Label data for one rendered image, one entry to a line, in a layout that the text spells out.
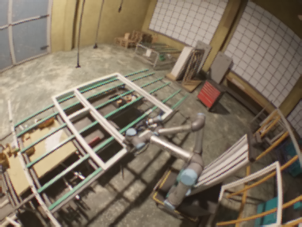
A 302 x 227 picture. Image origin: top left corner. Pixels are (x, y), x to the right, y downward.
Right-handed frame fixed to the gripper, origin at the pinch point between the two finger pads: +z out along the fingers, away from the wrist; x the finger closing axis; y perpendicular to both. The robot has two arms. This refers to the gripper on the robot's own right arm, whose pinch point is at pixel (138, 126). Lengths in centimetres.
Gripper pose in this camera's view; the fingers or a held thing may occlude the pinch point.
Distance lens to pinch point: 174.4
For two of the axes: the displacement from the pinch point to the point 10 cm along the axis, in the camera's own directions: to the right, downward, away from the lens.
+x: 3.7, 9.0, 2.4
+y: -0.2, 2.7, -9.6
